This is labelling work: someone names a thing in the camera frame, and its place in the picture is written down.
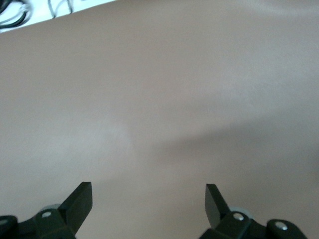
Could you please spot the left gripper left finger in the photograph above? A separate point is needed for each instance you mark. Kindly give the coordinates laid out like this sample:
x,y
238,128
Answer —
x,y
74,211

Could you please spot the brown table mat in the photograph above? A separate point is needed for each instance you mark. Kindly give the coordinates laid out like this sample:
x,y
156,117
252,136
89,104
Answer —
x,y
159,99

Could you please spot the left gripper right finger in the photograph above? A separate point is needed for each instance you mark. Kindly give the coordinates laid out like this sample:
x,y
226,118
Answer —
x,y
216,211

